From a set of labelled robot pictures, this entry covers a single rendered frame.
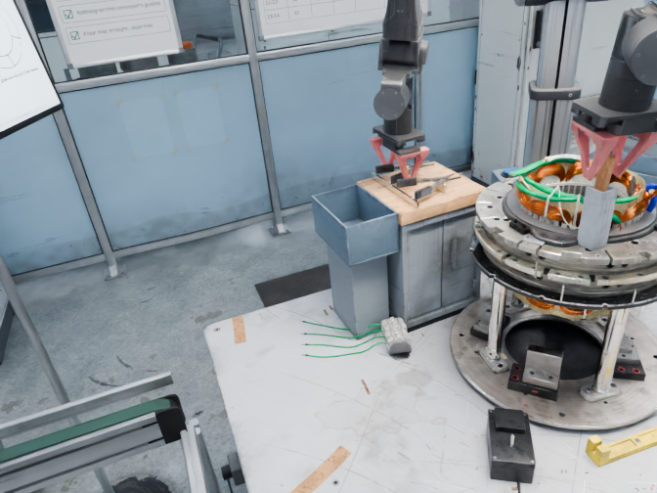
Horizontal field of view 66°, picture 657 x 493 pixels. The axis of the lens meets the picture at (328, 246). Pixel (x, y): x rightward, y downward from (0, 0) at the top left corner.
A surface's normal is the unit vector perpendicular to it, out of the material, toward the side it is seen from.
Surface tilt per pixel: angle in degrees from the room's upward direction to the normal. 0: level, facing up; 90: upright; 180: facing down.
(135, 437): 90
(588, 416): 0
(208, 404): 0
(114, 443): 90
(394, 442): 0
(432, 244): 90
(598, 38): 90
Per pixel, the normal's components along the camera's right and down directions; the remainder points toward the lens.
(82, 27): 0.36, 0.43
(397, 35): -0.25, 0.81
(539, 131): -0.27, 0.50
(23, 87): 0.97, -0.13
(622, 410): -0.09, -0.86
